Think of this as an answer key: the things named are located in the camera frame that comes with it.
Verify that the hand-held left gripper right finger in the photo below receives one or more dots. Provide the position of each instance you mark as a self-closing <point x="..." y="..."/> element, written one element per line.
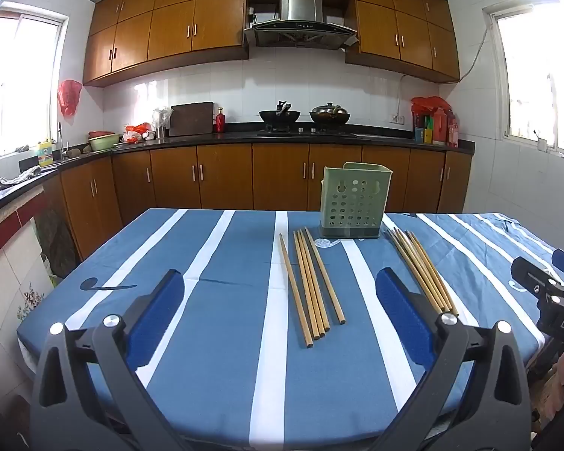
<point x="404" y="319"/>

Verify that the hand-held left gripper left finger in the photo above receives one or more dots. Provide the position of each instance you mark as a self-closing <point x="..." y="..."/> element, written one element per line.
<point x="155" y="319"/>

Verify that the wooden chopstick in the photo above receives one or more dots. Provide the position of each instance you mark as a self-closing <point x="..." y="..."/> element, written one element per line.
<point x="404" y="258"/>
<point x="306" y="285"/>
<point x="418" y="258"/>
<point x="293" y="291"/>
<point x="325" y="276"/>
<point x="412" y="257"/>
<point x="425" y="260"/>
<point x="431" y="263"/>
<point x="315" y="280"/>
<point x="310" y="283"/>

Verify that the green perforated chopstick holder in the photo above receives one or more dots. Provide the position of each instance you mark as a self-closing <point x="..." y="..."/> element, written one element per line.
<point x="352" y="206"/>

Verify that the blue white striped tablecloth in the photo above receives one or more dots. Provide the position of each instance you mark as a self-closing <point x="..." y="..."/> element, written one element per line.
<point x="235" y="319"/>

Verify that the wooden base cabinets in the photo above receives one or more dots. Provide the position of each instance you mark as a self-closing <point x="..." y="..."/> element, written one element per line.
<point x="225" y="174"/>

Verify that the group of condiment bottles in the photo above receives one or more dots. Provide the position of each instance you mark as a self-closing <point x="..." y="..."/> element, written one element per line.
<point x="434" y="124"/>

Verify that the black kitchen countertop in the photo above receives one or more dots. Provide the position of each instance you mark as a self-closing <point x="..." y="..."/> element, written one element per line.
<point x="192" y="140"/>

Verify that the green basin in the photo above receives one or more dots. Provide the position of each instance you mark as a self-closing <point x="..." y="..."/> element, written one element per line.
<point x="103" y="143"/>

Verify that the red white plastic bag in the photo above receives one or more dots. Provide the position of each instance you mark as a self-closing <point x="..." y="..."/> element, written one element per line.
<point x="136" y="132"/>

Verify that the grey rag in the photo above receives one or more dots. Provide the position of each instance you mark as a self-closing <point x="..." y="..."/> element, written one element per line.
<point x="21" y="177"/>

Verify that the steel utensil cup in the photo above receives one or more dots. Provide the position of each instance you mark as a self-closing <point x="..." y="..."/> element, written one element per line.
<point x="162" y="124"/>

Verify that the yellow dish soap bottle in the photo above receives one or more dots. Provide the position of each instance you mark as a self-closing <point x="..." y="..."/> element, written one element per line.
<point x="47" y="152"/>

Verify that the steel faucet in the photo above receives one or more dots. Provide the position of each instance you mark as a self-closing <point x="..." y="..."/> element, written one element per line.
<point x="62" y="143"/>

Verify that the dark brown cutting board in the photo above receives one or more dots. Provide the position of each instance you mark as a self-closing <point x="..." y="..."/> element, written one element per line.
<point x="190" y="120"/>

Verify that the red bottle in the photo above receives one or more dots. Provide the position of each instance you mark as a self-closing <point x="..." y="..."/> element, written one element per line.
<point x="221" y="122"/>

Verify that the black gas stove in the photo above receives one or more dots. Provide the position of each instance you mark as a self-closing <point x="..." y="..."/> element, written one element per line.
<point x="305" y="131"/>

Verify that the black wok with lid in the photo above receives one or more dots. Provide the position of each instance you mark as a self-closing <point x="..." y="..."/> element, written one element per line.
<point x="329" y="115"/>

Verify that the hanging red plastic bag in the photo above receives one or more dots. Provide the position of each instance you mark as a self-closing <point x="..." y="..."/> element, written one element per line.
<point x="69" y="96"/>

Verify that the steel range hood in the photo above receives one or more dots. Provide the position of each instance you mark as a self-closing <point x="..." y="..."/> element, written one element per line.
<point x="301" y="33"/>

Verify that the window with white frame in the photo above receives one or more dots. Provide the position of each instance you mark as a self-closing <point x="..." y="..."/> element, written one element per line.
<point x="23" y="84"/>
<point x="540" y="80"/>

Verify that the white wall socket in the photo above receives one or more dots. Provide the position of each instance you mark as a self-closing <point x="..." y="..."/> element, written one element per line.
<point x="395" y="119"/>

